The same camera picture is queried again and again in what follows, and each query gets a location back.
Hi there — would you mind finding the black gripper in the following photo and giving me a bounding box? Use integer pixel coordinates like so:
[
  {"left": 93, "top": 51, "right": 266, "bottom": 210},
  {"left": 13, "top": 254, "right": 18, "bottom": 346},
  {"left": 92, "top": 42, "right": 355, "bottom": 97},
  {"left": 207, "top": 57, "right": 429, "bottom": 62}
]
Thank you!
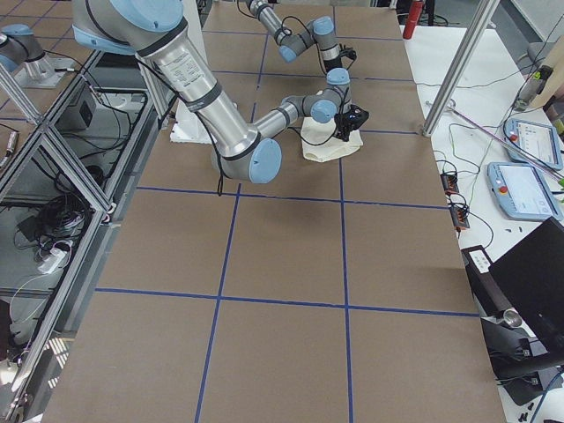
[{"left": 333, "top": 109, "right": 357, "bottom": 141}]

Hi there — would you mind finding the cream long-sleeve cat shirt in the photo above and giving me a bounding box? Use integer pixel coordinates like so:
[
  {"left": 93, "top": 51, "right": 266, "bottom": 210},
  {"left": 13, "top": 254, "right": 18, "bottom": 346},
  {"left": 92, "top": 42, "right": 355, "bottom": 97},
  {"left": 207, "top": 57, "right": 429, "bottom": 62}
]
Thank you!
[{"left": 300, "top": 117, "right": 363, "bottom": 163}]

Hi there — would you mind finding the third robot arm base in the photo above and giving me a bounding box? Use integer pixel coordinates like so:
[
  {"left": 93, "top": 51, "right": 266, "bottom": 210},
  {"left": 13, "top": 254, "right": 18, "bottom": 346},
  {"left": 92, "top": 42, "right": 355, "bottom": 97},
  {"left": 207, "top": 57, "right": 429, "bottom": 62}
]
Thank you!
[{"left": 1, "top": 24, "right": 63, "bottom": 89}]

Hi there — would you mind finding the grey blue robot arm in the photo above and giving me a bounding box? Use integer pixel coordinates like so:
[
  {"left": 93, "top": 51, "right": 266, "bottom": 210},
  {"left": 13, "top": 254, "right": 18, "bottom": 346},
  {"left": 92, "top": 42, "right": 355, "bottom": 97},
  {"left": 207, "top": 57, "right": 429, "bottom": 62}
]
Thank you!
[
  {"left": 245, "top": 1, "right": 343, "bottom": 72},
  {"left": 72, "top": 1, "right": 369, "bottom": 184}
]

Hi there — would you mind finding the metal reacher grabber tool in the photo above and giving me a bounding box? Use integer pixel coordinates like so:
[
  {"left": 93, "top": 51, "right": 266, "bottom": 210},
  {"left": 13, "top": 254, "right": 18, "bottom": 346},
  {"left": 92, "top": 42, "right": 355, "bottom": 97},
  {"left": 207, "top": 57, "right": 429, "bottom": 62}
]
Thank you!
[{"left": 446, "top": 100, "right": 563, "bottom": 187}]

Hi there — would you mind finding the orange black connector box far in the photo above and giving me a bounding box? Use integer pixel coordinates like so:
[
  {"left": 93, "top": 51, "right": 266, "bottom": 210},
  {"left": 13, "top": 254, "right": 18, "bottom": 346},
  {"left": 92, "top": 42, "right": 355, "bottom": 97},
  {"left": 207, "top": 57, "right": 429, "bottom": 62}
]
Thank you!
[{"left": 440, "top": 173, "right": 459, "bottom": 195}]

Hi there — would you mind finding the orange black connector box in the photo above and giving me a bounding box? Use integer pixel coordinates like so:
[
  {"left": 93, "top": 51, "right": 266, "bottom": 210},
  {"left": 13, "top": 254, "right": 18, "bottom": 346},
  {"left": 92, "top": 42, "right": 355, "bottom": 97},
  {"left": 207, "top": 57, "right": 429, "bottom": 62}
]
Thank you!
[
  {"left": 449, "top": 203, "right": 470, "bottom": 232},
  {"left": 440, "top": 173, "right": 459, "bottom": 195}
]

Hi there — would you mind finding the red cylinder object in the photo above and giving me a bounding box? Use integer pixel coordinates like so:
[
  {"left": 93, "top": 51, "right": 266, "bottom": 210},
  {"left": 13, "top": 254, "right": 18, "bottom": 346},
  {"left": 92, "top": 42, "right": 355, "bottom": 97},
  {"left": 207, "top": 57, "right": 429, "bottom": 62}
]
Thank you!
[{"left": 403, "top": 0, "right": 425, "bottom": 40}]

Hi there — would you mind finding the orange black connector box near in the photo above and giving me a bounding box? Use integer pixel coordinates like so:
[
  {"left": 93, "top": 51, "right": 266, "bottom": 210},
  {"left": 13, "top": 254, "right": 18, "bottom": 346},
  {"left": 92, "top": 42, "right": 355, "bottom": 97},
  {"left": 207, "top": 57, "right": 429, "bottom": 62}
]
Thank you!
[{"left": 449, "top": 203, "right": 470, "bottom": 232}]

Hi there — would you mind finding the white perforated mounting plate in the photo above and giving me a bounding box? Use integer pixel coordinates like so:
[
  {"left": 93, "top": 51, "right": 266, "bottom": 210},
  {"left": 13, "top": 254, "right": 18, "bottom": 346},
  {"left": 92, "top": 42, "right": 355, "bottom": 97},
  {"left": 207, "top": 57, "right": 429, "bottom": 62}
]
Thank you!
[{"left": 170, "top": 100, "right": 212, "bottom": 145}]

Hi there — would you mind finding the blue teach pendant near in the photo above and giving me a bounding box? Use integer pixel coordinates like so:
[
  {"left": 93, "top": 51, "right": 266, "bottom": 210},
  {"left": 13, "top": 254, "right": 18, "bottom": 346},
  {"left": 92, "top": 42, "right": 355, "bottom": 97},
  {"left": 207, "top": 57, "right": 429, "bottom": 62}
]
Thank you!
[{"left": 486, "top": 162, "right": 563, "bottom": 221}]

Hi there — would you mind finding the blue teach pendant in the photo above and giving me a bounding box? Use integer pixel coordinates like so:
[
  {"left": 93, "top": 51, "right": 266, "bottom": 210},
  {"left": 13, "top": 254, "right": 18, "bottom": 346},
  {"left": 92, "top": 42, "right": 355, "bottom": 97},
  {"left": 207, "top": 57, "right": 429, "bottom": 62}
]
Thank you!
[
  {"left": 486, "top": 162, "right": 563, "bottom": 221},
  {"left": 504, "top": 118, "right": 563, "bottom": 171}
]

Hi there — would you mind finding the blue teach pendant far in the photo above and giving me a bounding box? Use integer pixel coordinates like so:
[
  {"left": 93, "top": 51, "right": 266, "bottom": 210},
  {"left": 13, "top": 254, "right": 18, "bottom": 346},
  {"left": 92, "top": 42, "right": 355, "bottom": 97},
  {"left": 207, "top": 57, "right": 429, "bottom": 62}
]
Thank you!
[{"left": 504, "top": 118, "right": 563, "bottom": 171}]

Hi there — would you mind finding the black monitor on stand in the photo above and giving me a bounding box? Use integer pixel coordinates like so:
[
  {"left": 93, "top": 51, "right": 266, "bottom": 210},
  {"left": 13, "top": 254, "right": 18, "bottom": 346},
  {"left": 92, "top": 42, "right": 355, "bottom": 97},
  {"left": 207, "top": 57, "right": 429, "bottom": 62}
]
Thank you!
[{"left": 488, "top": 218, "right": 563, "bottom": 405}]

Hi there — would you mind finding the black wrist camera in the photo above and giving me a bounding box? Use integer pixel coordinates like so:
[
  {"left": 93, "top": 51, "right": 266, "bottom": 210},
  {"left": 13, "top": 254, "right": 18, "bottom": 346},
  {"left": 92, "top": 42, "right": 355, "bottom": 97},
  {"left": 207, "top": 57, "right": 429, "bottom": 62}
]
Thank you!
[
  {"left": 339, "top": 44, "right": 357, "bottom": 63},
  {"left": 345, "top": 105, "right": 369, "bottom": 130}
]

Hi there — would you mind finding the grey aluminium frame post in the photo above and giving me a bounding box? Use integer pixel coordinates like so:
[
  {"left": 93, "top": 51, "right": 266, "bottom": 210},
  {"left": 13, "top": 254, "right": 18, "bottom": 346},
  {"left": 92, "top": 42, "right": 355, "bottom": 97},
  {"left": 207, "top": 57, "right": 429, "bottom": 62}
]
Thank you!
[{"left": 422, "top": 0, "right": 500, "bottom": 137}]

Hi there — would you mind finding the aluminium frame truss left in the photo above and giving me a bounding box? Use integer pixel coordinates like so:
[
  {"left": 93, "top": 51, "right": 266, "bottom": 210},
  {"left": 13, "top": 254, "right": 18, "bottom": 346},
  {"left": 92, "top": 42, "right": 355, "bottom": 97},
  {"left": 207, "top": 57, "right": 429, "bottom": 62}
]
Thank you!
[{"left": 1, "top": 49, "right": 174, "bottom": 422}]

